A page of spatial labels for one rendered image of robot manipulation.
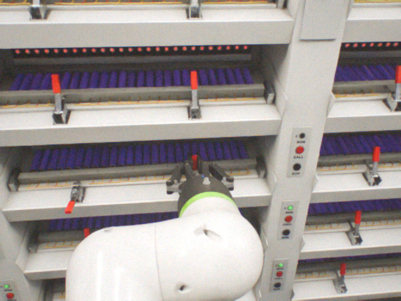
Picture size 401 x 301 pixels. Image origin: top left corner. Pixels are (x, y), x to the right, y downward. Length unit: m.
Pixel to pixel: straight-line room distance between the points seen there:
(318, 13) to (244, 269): 0.46
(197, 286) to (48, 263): 0.61
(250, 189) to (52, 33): 0.52
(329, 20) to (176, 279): 0.51
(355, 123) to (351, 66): 0.18
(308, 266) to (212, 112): 0.62
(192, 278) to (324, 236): 0.66
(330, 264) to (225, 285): 0.78
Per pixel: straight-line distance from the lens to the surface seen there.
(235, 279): 0.38
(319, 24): 0.67
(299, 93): 0.69
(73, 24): 0.63
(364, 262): 1.19
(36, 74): 0.82
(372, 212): 1.06
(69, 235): 0.94
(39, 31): 0.65
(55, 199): 0.81
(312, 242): 0.97
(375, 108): 0.81
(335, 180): 0.87
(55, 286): 1.09
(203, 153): 0.82
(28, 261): 0.97
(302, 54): 0.67
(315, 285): 1.12
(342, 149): 0.93
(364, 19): 0.71
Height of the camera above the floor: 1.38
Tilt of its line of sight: 28 degrees down
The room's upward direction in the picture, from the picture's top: straight up
